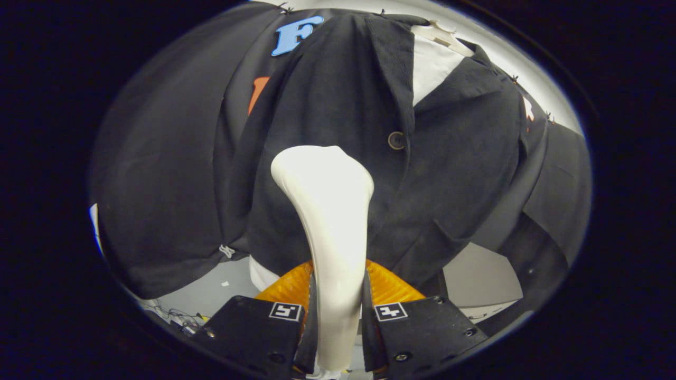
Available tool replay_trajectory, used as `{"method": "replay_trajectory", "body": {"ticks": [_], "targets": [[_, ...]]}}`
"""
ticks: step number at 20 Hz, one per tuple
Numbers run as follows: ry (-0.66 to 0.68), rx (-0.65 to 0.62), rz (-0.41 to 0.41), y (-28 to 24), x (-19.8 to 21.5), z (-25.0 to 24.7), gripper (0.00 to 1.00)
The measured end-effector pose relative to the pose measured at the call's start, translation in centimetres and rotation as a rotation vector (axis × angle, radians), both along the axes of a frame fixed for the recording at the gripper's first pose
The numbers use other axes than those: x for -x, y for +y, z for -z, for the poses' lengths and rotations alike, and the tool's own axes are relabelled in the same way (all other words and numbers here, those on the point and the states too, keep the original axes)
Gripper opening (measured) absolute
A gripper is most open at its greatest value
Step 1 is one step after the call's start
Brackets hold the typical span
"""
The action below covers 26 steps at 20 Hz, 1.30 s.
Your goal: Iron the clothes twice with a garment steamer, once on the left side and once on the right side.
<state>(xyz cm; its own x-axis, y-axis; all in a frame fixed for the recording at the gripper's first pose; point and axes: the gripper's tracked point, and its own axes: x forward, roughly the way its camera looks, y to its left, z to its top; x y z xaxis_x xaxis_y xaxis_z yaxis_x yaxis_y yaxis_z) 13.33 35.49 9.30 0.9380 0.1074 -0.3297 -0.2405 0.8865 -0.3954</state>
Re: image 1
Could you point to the black suit jacket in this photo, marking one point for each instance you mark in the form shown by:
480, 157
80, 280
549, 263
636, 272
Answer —
454, 169

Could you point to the black backdrop cloth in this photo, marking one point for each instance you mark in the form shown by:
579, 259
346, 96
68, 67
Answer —
163, 158

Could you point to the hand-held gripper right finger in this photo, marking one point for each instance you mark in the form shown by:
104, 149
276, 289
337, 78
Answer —
422, 330

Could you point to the grey cabinet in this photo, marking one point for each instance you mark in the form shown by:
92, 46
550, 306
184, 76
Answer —
483, 277

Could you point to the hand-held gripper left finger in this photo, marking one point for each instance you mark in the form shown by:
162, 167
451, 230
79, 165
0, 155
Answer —
253, 332

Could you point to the white garment steamer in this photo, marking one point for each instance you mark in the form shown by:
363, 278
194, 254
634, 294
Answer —
332, 211

